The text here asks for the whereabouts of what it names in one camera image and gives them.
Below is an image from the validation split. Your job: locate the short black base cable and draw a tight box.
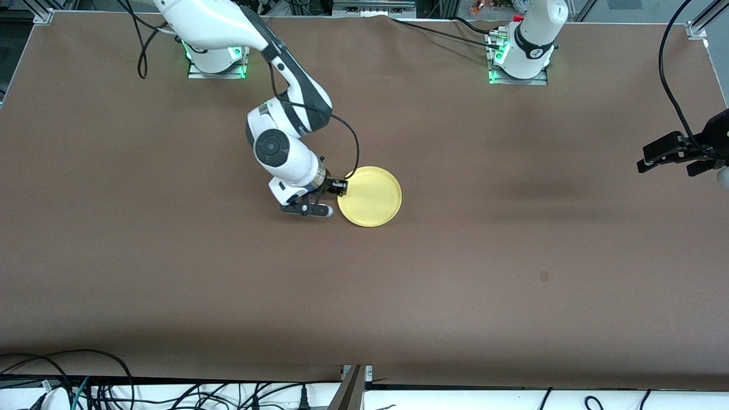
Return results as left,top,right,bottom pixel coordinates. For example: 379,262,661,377
453,16,496,36

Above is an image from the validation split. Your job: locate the long black base cable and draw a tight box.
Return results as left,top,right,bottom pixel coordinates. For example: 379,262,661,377
390,16,502,51

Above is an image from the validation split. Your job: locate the brown table cover sheet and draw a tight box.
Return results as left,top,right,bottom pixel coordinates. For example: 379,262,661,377
0,11,729,383

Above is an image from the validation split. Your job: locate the large black looped cable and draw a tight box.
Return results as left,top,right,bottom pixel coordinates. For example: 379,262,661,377
0,349,134,410

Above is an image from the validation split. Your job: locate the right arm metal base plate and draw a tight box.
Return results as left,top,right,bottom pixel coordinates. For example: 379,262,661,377
187,48,251,80

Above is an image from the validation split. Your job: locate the grey metal rack unit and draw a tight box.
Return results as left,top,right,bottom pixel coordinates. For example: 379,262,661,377
332,0,417,18

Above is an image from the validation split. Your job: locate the aluminium frame post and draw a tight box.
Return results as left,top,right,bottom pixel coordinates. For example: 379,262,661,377
31,0,56,24
685,0,729,40

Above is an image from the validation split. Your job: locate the small metal corner bracket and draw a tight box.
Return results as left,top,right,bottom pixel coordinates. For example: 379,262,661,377
341,364,374,383

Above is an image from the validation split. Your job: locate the green cable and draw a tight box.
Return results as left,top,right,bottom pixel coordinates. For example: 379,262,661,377
71,376,91,410

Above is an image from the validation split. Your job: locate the yellow round plate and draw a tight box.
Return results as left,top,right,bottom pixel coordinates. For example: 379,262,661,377
337,166,403,228

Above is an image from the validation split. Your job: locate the slanted aluminium profile bar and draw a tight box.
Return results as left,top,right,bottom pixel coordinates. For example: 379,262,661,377
327,364,368,410

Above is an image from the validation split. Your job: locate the white lower shelf board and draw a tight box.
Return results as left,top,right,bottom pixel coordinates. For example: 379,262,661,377
0,380,729,410

